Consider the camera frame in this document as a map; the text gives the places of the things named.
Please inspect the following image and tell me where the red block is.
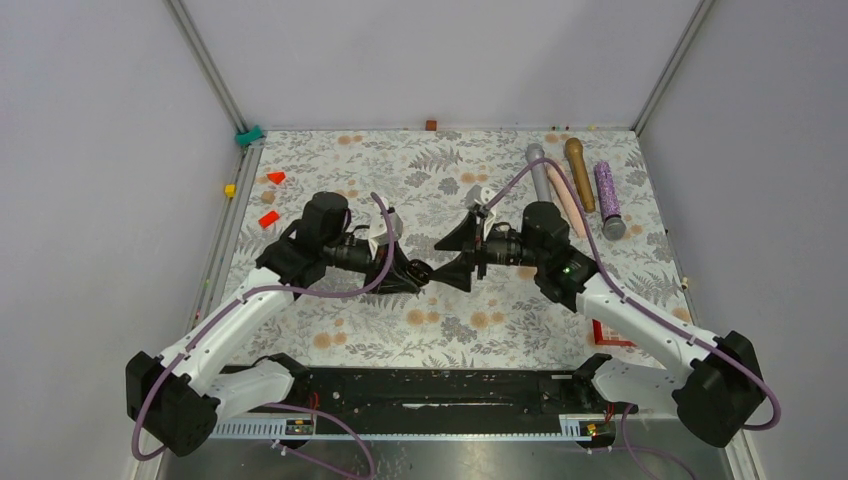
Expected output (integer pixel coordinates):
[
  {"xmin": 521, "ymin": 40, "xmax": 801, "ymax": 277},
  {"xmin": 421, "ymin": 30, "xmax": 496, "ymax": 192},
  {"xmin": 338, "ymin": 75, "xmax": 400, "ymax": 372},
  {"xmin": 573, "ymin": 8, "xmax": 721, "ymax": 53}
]
[{"xmin": 258, "ymin": 211, "xmax": 280, "ymax": 229}]

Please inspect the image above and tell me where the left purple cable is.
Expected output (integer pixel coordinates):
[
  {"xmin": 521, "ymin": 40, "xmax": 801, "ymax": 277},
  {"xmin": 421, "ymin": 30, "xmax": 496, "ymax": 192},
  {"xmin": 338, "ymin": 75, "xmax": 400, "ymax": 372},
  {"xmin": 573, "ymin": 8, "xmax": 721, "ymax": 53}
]
[{"xmin": 130, "ymin": 192, "xmax": 399, "ymax": 480}]

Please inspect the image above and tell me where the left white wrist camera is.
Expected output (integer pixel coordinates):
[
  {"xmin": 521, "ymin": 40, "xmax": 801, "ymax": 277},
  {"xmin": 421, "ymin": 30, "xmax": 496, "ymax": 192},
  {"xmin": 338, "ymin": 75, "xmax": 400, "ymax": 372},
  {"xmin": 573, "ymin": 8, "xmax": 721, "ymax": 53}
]
[{"xmin": 366, "ymin": 207, "xmax": 404, "ymax": 258}]

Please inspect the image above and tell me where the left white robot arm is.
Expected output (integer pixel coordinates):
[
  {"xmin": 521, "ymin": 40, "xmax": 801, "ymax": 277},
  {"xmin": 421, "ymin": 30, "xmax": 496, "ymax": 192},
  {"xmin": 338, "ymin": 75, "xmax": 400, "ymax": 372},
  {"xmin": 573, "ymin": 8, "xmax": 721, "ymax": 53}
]
[{"xmin": 125, "ymin": 191, "xmax": 432, "ymax": 461}]

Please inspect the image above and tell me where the red plastic box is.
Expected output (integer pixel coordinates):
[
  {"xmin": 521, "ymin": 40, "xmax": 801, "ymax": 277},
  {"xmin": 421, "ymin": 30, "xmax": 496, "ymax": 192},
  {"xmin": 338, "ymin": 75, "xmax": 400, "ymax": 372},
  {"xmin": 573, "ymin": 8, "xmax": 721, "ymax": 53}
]
[{"xmin": 591, "ymin": 319, "xmax": 636, "ymax": 347}]

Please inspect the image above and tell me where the black earbud charging case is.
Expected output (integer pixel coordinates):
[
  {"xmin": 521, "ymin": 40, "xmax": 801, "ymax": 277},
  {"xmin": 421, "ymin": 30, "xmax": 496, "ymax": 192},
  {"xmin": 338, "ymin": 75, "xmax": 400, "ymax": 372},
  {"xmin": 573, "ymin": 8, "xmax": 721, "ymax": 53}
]
[{"xmin": 406, "ymin": 259, "xmax": 433, "ymax": 286}]

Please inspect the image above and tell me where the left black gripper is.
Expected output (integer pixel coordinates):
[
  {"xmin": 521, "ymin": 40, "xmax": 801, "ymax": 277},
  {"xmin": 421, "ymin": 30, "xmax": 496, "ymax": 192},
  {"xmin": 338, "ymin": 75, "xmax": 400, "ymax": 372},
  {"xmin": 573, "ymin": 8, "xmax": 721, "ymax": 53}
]
[{"xmin": 325, "ymin": 236, "xmax": 422, "ymax": 295}]

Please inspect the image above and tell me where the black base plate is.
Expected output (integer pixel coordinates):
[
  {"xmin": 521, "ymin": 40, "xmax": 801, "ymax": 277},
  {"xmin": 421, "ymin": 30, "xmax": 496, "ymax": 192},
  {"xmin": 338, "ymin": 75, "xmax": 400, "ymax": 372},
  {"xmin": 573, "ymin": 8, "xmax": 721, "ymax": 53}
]
[{"xmin": 283, "ymin": 367, "xmax": 625, "ymax": 436}]

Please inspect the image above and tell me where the floral patterned mat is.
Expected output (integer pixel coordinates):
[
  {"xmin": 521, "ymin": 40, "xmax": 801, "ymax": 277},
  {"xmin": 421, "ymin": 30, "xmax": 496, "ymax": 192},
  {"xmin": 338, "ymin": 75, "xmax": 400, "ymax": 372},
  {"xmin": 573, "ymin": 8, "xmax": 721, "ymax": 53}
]
[{"xmin": 222, "ymin": 130, "xmax": 690, "ymax": 370}]

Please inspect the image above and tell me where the purple cable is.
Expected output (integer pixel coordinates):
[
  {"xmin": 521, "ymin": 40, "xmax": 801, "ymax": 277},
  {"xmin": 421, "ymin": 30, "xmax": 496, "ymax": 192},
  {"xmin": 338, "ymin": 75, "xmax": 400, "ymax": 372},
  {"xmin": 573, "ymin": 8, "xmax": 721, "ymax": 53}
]
[
  {"xmin": 130, "ymin": 192, "xmax": 399, "ymax": 480},
  {"xmin": 480, "ymin": 157, "xmax": 783, "ymax": 480}
]

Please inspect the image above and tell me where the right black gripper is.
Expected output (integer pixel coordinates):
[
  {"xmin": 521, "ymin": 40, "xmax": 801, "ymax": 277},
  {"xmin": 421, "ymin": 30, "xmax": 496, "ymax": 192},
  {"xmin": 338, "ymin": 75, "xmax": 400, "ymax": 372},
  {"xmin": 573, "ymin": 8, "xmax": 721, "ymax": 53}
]
[{"xmin": 428, "ymin": 209, "xmax": 546, "ymax": 292}]

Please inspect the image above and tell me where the purple glitter toy microphone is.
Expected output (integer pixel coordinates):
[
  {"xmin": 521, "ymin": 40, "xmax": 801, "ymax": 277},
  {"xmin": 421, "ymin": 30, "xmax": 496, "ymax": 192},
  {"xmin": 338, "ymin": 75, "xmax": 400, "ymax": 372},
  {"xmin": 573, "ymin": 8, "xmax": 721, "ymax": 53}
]
[{"xmin": 593, "ymin": 161, "xmax": 627, "ymax": 241}]

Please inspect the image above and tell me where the orange triangular block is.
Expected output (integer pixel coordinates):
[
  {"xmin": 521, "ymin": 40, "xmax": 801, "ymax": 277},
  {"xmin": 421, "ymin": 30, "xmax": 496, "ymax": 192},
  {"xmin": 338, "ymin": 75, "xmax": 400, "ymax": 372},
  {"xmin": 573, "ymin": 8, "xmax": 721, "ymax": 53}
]
[{"xmin": 266, "ymin": 171, "xmax": 286, "ymax": 185}]

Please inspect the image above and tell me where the grey toy microphone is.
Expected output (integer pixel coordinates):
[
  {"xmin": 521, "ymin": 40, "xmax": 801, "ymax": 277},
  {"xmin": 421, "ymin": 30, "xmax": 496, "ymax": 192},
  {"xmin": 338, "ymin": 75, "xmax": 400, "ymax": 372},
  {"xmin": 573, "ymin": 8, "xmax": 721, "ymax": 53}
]
[{"xmin": 525, "ymin": 143, "xmax": 553, "ymax": 203}]

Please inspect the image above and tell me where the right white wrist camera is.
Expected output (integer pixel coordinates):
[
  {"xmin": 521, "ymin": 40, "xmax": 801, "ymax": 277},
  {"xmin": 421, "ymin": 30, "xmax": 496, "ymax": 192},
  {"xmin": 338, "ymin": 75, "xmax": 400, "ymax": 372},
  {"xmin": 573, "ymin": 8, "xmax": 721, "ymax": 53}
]
[{"xmin": 463, "ymin": 185, "xmax": 511, "ymax": 244}]

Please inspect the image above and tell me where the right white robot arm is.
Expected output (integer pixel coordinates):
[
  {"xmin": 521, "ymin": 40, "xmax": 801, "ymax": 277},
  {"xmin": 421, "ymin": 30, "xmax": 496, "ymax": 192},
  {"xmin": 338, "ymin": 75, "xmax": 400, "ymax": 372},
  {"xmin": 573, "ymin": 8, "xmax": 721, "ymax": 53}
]
[{"xmin": 430, "ymin": 201, "xmax": 767, "ymax": 448}]

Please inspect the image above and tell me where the pink toy microphone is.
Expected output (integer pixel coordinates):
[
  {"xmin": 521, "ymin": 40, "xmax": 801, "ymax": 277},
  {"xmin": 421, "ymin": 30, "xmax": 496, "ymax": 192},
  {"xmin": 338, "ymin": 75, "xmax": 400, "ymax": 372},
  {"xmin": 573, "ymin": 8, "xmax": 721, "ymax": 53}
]
[{"xmin": 546, "ymin": 165, "xmax": 588, "ymax": 239}]

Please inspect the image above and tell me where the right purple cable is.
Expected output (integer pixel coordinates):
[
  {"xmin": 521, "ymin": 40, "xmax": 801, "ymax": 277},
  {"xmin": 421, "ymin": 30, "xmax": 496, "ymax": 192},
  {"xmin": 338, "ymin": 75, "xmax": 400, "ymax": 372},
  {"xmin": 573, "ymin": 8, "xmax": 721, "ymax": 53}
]
[{"xmin": 480, "ymin": 157, "xmax": 783, "ymax": 480}]

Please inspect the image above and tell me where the aluminium frame rail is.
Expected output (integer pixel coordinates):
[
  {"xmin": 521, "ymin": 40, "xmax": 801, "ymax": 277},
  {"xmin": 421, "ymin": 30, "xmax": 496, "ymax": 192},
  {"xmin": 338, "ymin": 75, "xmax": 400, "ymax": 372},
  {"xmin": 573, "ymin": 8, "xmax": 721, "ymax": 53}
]
[{"xmin": 163, "ymin": 0, "xmax": 265, "ymax": 149}]

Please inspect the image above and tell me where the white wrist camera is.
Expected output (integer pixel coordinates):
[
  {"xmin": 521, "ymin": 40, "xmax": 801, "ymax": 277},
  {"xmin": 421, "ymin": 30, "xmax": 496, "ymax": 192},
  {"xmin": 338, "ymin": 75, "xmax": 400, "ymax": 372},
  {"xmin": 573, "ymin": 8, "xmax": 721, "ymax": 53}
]
[
  {"xmin": 463, "ymin": 185, "xmax": 511, "ymax": 244},
  {"xmin": 366, "ymin": 207, "xmax": 404, "ymax": 258}
]

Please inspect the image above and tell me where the teal clamp block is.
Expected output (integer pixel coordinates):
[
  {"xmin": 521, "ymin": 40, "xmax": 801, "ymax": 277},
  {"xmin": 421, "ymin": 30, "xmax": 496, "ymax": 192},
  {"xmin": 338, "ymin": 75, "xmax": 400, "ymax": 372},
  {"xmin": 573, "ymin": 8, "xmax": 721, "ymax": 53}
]
[{"xmin": 234, "ymin": 125, "xmax": 264, "ymax": 147}]

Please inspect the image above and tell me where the gold toy microphone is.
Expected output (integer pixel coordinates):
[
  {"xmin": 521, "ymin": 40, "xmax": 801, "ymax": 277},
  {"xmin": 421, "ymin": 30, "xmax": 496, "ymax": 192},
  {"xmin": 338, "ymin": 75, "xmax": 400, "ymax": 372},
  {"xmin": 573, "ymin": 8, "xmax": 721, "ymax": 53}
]
[{"xmin": 563, "ymin": 137, "xmax": 596, "ymax": 213}]

